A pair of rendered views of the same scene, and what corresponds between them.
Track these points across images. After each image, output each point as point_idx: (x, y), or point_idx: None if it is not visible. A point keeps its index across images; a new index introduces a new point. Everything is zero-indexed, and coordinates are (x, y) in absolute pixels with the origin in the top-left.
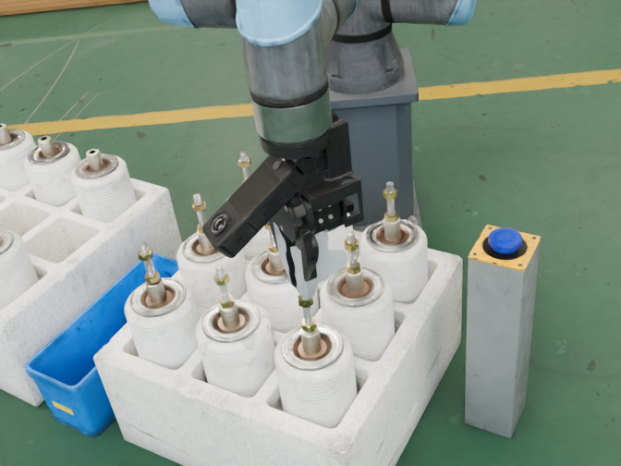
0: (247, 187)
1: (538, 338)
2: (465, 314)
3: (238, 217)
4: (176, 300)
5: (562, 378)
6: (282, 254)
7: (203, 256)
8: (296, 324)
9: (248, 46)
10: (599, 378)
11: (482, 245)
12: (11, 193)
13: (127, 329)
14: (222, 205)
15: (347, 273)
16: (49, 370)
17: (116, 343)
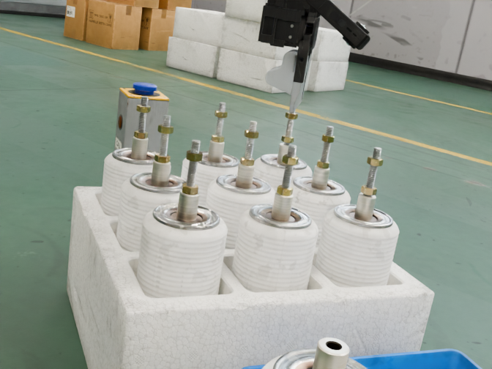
0: (339, 8)
1: (25, 262)
2: (26, 297)
3: (352, 20)
4: (349, 207)
5: (62, 248)
6: (304, 80)
7: (295, 211)
8: None
9: None
10: (47, 238)
11: (152, 96)
12: None
13: (389, 290)
14: (354, 23)
15: (223, 142)
16: None
17: (405, 288)
